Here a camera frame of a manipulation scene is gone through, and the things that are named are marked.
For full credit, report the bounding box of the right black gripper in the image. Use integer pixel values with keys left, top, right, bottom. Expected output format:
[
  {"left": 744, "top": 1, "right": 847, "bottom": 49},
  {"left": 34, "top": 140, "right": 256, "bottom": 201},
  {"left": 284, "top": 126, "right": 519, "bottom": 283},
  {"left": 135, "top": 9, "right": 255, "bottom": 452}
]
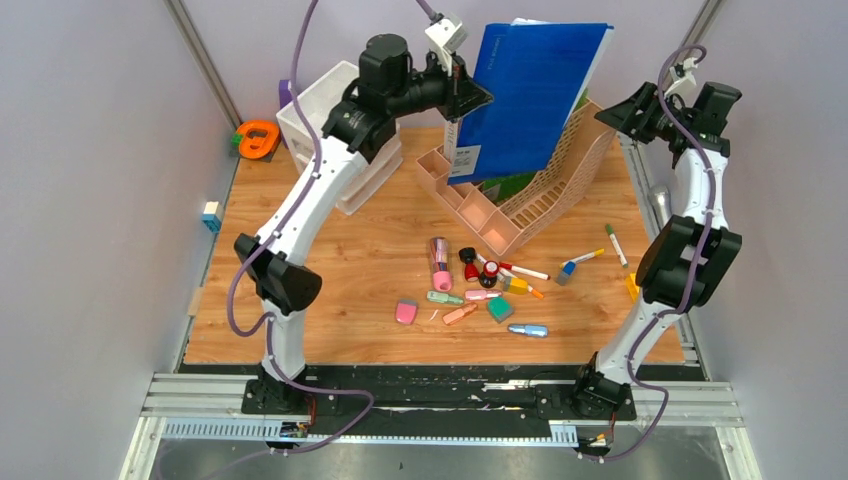
[{"left": 594, "top": 82, "right": 691, "bottom": 144}]

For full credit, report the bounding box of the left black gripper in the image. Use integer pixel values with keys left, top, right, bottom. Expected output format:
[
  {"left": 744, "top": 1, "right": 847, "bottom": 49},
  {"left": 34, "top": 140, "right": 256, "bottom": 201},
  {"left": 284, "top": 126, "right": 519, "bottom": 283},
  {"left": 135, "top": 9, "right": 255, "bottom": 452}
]
[{"left": 386, "top": 47, "right": 493, "bottom": 123}]

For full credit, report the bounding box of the blue folder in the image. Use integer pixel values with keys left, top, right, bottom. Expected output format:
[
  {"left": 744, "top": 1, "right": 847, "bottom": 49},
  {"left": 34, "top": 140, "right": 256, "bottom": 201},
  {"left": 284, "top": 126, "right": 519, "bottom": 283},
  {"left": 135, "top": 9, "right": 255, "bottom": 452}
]
[{"left": 445, "top": 19, "right": 615, "bottom": 184}]

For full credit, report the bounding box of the green folder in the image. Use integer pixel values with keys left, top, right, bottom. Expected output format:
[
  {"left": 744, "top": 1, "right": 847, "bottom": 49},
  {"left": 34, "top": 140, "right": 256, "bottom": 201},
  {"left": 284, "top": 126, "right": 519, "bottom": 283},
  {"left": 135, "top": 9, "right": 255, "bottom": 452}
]
[{"left": 480, "top": 92, "right": 591, "bottom": 203}]

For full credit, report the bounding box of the pink plastic file organizer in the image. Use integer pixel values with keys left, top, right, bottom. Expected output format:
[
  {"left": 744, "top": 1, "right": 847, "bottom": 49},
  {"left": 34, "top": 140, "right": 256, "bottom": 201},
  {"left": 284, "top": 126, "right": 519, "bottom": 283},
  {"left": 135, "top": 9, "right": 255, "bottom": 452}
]
[{"left": 415, "top": 100, "right": 616, "bottom": 259}]

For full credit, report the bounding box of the red round stamp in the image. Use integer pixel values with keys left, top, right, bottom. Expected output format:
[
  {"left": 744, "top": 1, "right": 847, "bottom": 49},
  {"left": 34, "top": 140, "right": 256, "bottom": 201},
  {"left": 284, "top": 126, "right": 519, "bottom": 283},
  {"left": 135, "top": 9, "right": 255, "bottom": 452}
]
[{"left": 479, "top": 261, "right": 500, "bottom": 289}]

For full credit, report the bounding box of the white hardcover book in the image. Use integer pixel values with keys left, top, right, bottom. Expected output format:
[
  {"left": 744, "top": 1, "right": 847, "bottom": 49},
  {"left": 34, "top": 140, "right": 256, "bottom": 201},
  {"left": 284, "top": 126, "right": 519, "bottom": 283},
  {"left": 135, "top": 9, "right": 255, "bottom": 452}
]
[{"left": 442, "top": 120, "right": 461, "bottom": 164}]

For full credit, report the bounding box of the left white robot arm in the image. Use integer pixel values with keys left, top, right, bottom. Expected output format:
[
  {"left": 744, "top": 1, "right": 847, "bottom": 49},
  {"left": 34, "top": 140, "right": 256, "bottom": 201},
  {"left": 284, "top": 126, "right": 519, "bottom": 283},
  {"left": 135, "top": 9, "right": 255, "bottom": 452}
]
[{"left": 233, "top": 32, "right": 494, "bottom": 413}]

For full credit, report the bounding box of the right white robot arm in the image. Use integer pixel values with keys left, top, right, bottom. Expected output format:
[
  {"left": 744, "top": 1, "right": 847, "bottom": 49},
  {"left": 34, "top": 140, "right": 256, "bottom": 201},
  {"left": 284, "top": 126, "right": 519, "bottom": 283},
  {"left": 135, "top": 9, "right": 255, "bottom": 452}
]
[{"left": 569, "top": 82, "right": 742, "bottom": 418}]

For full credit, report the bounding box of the green cap white marker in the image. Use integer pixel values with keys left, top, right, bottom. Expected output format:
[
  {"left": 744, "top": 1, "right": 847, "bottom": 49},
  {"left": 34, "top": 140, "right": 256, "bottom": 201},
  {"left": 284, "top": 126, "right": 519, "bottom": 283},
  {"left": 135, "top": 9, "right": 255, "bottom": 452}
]
[{"left": 605, "top": 224, "right": 629, "bottom": 268}]

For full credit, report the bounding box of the yellow cap white marker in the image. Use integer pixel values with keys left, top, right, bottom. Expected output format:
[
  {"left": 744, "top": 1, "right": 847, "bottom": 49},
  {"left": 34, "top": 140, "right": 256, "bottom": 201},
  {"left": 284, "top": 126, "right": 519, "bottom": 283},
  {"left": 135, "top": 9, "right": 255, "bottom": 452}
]
[{"left": 559, "top": 248, "right": 605, "bottom": 269}]

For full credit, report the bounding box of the red black stamp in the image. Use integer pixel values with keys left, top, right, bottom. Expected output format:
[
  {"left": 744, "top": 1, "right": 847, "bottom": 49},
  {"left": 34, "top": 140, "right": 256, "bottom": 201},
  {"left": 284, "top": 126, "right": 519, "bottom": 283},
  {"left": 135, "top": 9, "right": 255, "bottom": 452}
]
[{"left": 457, "top": 247, "right": 480, "bottom": 282}]

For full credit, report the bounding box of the white plastic drawer unit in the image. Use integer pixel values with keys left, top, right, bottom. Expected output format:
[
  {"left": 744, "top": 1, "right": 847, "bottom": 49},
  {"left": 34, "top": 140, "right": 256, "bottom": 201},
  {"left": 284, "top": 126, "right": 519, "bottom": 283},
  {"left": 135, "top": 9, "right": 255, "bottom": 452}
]
[{"left": 276, "top": 61, "right": 403, "bottom": 216}]

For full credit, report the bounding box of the blue grey eraser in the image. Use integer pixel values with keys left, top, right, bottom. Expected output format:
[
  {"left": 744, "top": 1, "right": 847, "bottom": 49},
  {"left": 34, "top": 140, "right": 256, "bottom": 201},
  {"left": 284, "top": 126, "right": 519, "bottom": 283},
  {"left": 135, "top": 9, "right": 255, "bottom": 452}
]
[{"left": 555, "top": 261, "right": 577, "bottom": 286}]

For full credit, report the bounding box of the red cap white marker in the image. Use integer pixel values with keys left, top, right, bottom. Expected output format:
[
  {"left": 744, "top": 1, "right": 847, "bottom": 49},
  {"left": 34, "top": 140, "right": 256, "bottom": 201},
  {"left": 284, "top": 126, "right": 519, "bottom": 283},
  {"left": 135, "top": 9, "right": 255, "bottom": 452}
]
[{"left": 497, "top": 261, "right": 550, "bottom": 280}]

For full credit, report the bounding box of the yellow small crate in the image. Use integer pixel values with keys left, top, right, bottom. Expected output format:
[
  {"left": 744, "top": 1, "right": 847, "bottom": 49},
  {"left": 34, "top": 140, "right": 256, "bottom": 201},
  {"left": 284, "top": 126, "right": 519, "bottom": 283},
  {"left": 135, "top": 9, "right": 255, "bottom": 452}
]
[{"left": 625, "top": 273, "right": 640, "bottom": 303}]

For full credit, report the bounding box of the pink highlighter pack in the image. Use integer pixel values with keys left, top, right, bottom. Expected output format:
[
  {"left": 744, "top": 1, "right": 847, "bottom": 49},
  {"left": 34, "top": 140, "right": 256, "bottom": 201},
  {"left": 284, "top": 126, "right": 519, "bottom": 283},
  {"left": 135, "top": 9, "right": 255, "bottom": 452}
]
[{"left": 428, "top": 237, "right": 453, "bottom": 293}]

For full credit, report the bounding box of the yellow mini highlighter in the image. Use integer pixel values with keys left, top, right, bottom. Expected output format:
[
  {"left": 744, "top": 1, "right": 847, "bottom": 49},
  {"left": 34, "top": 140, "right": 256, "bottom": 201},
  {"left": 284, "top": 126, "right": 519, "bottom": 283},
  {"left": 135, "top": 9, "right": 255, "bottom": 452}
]
[{"left": 503, "top": 276, "right": 544, "bottom": 299}]

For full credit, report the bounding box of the pink mini highlighter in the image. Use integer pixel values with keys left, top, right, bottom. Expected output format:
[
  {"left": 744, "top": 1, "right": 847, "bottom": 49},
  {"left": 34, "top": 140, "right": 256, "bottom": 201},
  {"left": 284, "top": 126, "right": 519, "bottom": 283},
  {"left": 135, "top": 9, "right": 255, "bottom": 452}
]
[{"left": 464, "top": 289, "right": 503, "bottom": 302}]

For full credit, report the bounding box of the green mini highlighter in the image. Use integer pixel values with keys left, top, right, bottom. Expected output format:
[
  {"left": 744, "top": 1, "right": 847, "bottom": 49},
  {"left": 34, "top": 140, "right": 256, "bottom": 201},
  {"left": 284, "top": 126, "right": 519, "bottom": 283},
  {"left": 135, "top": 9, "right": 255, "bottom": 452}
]
[{"left": 426, "top": 290, "right": 465, "bottom": 306}]

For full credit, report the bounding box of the teal eraser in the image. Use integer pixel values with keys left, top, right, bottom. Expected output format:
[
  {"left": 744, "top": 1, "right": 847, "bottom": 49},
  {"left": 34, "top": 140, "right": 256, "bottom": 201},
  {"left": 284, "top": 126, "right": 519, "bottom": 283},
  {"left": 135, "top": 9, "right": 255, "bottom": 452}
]
[{"left": 486, "top": 297, "right": 515, "bottom": 324}]

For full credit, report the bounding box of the orange tape dispenser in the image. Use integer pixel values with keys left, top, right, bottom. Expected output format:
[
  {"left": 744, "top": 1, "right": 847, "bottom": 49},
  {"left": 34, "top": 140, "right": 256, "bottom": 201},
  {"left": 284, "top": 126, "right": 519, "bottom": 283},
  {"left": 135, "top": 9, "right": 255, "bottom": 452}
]
[{"left": 230, "top": 120, "right": 281, "bottom": 161}]

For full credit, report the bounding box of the orange mini highlighter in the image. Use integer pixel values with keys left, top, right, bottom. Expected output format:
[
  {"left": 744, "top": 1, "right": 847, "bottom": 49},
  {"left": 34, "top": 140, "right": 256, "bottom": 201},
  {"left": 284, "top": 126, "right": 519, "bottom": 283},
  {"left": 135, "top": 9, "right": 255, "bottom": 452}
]
[{"left": 442, "top": 303, "right": 478, "bottom": 325}]

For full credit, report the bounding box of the pink eraser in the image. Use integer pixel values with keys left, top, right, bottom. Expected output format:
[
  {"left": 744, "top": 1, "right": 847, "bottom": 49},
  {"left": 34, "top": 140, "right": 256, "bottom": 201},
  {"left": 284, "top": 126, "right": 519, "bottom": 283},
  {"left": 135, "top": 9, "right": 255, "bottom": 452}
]
[{"left": 394, "top": 299, "right": 418, "bottom": 325}]

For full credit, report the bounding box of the blue mini highlighter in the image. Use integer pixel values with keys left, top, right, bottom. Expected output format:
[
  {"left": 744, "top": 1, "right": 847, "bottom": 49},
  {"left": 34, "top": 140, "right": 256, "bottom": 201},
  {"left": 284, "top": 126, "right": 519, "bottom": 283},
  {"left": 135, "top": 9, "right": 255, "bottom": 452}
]
[{"left": 507, "top": 324, "right": 549, "bottom": 338}]

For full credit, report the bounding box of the blue white small block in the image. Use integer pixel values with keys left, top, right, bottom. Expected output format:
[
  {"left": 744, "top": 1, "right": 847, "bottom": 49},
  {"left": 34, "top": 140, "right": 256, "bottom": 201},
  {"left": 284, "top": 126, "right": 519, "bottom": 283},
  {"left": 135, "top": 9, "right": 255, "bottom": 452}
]
[{"left": 201, "top": 201, "right": 224, "bottom": 233}]

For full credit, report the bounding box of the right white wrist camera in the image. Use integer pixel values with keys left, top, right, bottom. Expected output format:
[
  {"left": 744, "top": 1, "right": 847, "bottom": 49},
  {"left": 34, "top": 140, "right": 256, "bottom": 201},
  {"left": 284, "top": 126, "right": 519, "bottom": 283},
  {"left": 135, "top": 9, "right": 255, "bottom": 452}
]
[{"left": 664, "top": 57, "right": 698, "bottom": 98}]

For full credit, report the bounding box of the purple object at wall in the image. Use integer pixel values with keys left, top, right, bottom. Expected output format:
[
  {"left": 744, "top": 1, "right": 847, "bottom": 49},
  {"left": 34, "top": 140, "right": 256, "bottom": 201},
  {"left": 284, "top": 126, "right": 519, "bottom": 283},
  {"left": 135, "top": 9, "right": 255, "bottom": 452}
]
[{"left": 278, "top": 79, "right": 295, "bottom": 109}]

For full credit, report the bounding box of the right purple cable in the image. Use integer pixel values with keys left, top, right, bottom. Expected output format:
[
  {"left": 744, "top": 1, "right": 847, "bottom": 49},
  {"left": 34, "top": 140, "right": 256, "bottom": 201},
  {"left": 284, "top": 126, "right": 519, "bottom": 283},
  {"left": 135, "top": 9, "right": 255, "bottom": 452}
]
[{"left": 572, "top": 43, "right": 720, "bottom": 463}]

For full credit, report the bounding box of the purple cable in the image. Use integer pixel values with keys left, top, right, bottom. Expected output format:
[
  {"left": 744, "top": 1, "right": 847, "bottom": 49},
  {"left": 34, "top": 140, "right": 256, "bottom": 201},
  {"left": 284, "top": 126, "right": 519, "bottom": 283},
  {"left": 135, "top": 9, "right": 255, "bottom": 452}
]
[
  {"left": 572, "top": 43, "right": 720, "bottom": 463},
  {"left": 225, "top": 0, "right": 442, "bottom": 458}
]

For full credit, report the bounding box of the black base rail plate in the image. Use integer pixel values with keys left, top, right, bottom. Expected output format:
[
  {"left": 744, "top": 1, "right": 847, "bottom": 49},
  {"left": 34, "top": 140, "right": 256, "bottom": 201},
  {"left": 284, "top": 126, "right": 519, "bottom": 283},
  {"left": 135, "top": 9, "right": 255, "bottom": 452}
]
[{"left": 241, "top": 365, "right": 636, "bottom": 438}]

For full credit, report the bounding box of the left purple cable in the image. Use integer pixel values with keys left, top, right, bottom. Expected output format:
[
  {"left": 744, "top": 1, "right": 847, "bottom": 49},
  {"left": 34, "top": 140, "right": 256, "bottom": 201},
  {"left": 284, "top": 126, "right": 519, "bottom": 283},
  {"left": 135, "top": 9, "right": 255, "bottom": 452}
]
[{"left": 225, "top": 0, "right": 442, "bottom": 458}]

